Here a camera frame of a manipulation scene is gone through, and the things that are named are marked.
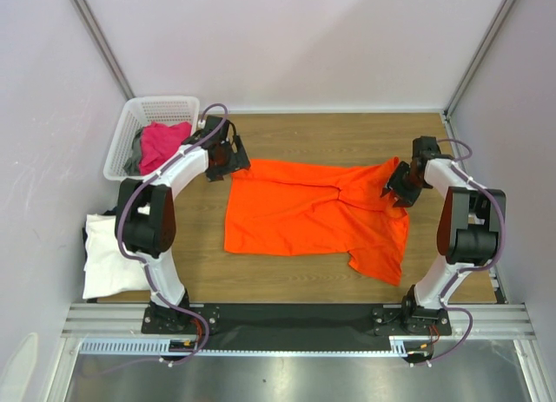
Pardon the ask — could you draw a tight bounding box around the orange t shirt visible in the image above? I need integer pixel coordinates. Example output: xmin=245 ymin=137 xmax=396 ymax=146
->
xmin=224 ymin=156 xmax=410 ymax=286

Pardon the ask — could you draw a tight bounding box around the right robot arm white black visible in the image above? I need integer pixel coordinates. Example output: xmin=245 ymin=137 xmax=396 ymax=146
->
xmin=382 ymin=136 xmax=506 ymax=335

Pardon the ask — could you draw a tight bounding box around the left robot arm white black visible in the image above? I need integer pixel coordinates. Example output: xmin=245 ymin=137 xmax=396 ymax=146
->
xmin=115 ymin=115 xmax=250 ymax=333

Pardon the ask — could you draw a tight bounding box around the pink t shirt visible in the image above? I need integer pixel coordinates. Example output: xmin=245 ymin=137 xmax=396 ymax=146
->
xmin=138 ymin=122 xmax=192 ymax=175

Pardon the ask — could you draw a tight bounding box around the grey t shirt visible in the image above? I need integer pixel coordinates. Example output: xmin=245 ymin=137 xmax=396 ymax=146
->
xmin=123 ymin=128 xmax=144 ymax=176

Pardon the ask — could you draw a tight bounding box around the white plastic laundry basket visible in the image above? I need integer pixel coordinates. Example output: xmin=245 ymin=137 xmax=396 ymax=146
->
xmin=103 ymin=96 xmax=200 ymax=181

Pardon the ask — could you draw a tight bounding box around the folded white t shirt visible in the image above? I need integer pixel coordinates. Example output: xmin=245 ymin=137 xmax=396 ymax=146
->
xmin=83 ymin=214 xmax=149 ymax=300

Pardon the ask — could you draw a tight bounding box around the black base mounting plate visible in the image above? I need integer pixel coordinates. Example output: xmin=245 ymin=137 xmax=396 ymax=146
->
xmin=141 ymin=301 xmax=453 ymax=353

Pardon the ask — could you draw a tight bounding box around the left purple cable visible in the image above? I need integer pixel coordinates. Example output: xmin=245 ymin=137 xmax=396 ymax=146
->
xmin=82 ymin=102 xmax=229 ymax=377

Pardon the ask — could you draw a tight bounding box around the white cable duct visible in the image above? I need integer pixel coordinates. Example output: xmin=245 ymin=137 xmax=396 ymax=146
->
xmin=80 ymin=336 xmax=431 ymax=359

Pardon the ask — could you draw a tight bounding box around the aluminium frame rail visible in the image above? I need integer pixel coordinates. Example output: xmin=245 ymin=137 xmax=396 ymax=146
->
xmin=62 ymin=303 xmax=534 ymax=339

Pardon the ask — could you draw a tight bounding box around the right aluminium corner post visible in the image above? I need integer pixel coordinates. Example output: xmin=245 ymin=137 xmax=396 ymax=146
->
xmin=442 ymin=0 xmax=526 ymax=116

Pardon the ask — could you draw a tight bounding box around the aluminium corner post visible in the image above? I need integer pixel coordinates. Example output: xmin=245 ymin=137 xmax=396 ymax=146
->
xmin=442 ymin=0 xmax=526 ymax=116
xmin=69 ymin=0 xmax=135 ymax=100

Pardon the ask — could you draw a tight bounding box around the left aluminium corner post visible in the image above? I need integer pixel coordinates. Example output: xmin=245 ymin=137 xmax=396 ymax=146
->
xmin=69 ymin=0 xmax=135 ymax=100

